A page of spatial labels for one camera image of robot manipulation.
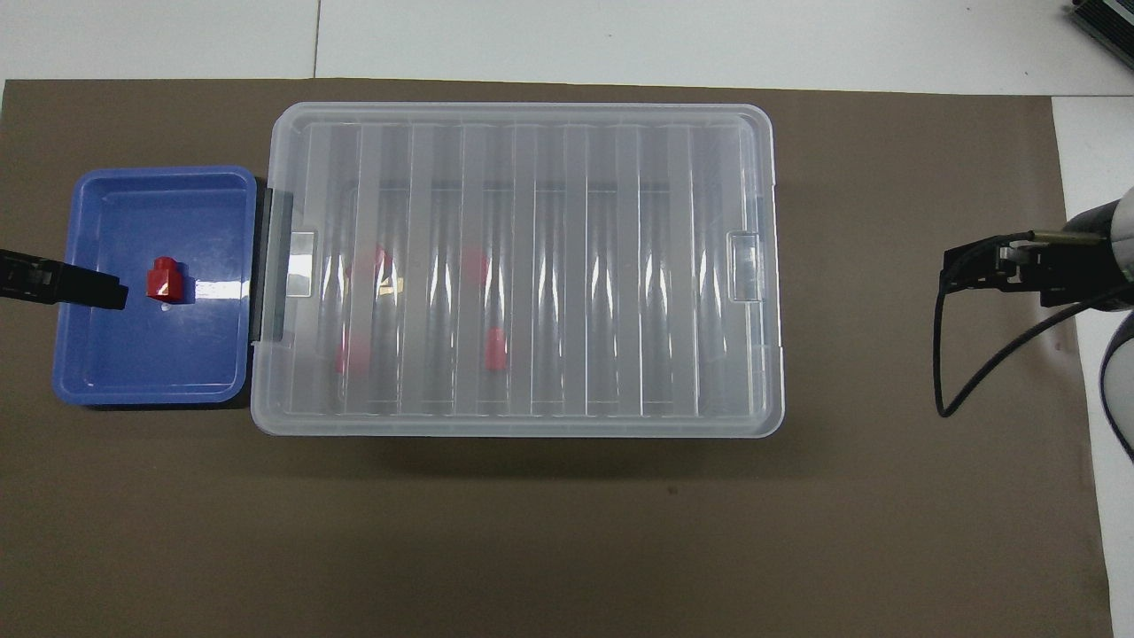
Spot clear plastic storage box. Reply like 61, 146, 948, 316
250, 105, 787, 440

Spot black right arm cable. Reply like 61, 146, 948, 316
934, 230, 1134, 419

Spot blue plastic tray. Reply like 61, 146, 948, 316
51, 166, 258, 407

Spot black box latch handle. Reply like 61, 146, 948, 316
252, 188, 293, 343

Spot clear ribbed box lid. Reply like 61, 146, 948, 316
251, 102, 782, 440

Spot brown paper table mat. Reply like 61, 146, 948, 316
0, 78, 1114, 638

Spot dark finned metal device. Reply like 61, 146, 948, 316
1066, 0, 1134, 56

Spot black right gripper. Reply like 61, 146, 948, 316
944, 202, 1134, 313

